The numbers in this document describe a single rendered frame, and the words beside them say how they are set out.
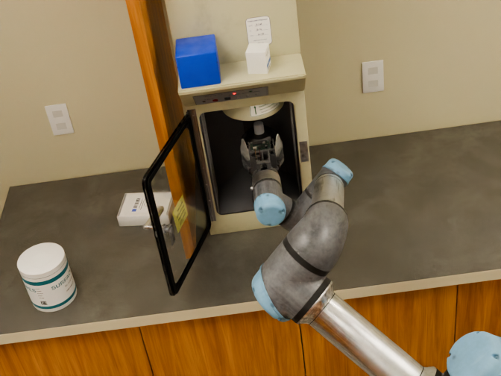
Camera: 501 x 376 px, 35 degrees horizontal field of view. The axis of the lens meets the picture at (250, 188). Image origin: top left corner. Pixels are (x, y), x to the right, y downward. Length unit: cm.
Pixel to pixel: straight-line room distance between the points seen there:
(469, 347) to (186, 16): 103
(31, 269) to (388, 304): 99
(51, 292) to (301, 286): 86
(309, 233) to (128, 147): 125
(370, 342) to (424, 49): 125
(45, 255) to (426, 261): 105
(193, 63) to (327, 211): 54
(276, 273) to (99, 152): 126
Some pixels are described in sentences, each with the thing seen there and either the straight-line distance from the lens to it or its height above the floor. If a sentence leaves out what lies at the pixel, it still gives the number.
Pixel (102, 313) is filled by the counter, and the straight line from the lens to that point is 224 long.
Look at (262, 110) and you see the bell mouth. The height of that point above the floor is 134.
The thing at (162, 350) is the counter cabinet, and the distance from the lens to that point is 234.
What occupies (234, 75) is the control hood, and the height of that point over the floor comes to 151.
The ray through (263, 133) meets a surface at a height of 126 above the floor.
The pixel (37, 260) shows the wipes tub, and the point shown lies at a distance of 224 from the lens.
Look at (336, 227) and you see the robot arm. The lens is 162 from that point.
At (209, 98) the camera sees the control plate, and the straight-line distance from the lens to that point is 204.
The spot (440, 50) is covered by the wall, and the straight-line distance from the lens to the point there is 265.
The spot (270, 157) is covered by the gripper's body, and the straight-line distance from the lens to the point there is 211.
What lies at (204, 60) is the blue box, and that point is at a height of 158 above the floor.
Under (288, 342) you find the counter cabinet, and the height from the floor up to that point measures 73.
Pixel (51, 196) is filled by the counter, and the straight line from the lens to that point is 273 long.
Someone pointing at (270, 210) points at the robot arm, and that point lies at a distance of 194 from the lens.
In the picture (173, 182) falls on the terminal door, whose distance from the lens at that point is 205.
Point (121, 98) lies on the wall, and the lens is 263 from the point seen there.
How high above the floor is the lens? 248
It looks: 37 degrees down
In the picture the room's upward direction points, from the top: 9 degrees counter-clockwise
